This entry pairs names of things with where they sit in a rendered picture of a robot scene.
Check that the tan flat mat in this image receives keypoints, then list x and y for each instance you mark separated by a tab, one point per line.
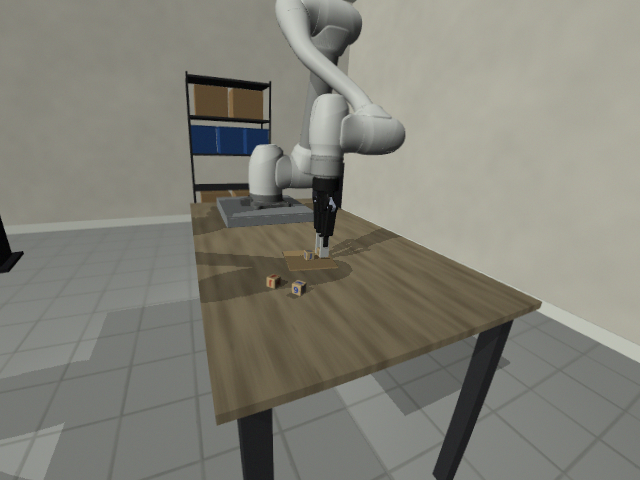
296	261

